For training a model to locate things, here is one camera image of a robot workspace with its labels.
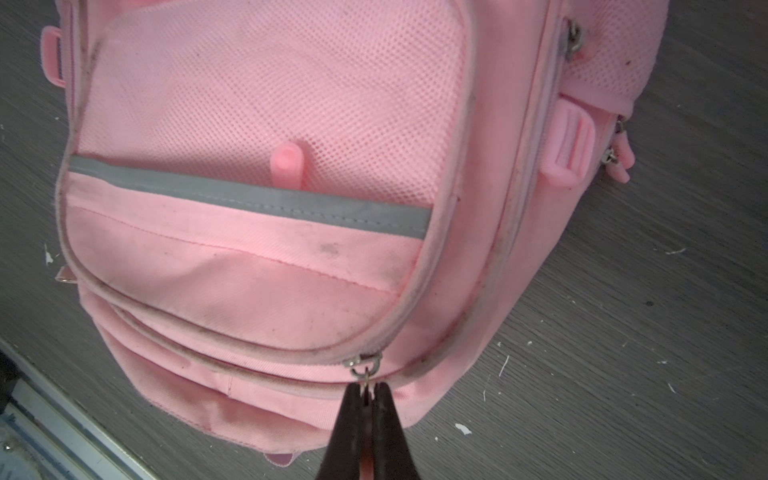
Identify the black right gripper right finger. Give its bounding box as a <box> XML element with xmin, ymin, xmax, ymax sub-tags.
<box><xmin>371</xmin><ymin>382</ymin><xmax>421</xmax><ymax>480</ymax></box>

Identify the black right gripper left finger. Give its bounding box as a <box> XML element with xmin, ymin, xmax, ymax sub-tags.
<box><xmin>315</xmin><ymin>383</ymin><xmax>363</xmax><ymax>480</ymax></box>

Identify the pink student backpack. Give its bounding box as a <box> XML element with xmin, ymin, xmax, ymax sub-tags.
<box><xmin>40</xmin><ymin>1</ymin><xmax>669</xmax><ymax>466</ymax></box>

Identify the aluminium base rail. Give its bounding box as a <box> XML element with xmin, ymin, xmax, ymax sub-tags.
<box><xmin>1</xmin><ymin>340</ymin><xmax>157</xmax><ymax>480</ymax></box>

